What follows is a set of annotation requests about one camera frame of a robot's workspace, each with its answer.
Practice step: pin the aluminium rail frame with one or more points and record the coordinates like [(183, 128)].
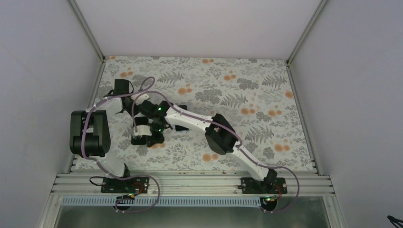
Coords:
[(195, 183)]

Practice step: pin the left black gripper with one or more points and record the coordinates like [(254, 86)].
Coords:
[(133, 112)]

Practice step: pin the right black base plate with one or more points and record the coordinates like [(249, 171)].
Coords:
[(252, 186)]

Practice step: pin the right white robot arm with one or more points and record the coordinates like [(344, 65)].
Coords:
[(222, 139)]

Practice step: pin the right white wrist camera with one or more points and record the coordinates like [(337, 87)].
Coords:
[(141, 130)]

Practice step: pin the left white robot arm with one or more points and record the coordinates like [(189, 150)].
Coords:
[(89, 130)]

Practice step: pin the black cable corner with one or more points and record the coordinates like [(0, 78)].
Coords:
[(397, 223)]

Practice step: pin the black phone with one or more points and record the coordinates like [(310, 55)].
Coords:
[(141, 120)]

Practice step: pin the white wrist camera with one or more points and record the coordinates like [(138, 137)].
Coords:
[(141, 98), (141, 130)]

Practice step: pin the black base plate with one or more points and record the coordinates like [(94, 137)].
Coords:
[(131, 186), (252, 186)]

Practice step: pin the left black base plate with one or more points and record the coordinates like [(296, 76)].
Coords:
[(131, 186)]

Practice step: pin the floral patterned table mat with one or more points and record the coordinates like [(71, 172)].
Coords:
[(254, 95)]

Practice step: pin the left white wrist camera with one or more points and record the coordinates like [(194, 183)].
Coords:
[(141, 98)]

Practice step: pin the grey slotted cable duct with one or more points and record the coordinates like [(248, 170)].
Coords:
[(164, 201)]

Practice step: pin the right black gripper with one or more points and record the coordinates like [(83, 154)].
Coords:
[(154, 140)]

